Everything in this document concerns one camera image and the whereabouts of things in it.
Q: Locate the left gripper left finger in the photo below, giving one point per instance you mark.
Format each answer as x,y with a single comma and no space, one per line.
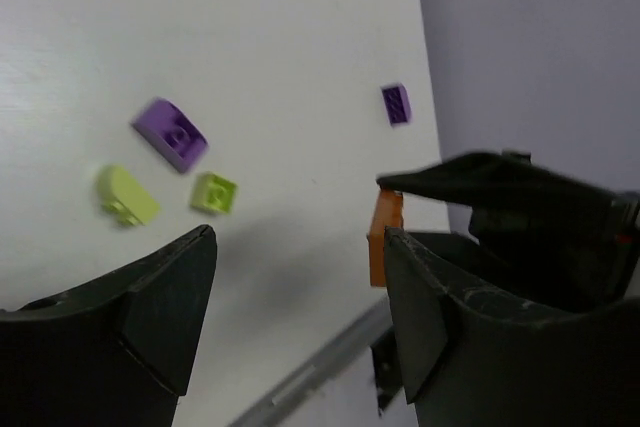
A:
118,350

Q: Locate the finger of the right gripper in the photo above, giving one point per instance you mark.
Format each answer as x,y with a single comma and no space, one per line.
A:
544,271
492,181

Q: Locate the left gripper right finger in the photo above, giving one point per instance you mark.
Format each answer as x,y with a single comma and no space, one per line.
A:
472,354

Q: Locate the lime green hollow lego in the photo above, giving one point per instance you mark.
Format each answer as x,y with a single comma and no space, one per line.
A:
213,194

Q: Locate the purple curved lego brick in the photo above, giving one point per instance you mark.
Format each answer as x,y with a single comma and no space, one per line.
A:
397,104

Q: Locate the light green lego brick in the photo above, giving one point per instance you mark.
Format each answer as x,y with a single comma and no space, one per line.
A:
122,196

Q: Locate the purple hollow lego brick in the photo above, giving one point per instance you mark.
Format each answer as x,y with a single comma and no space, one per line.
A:
171,133

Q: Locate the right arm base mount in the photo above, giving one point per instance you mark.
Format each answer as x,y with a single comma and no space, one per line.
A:
387,372

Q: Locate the aluminium table rail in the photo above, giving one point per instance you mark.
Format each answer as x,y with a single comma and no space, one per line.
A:
329,362

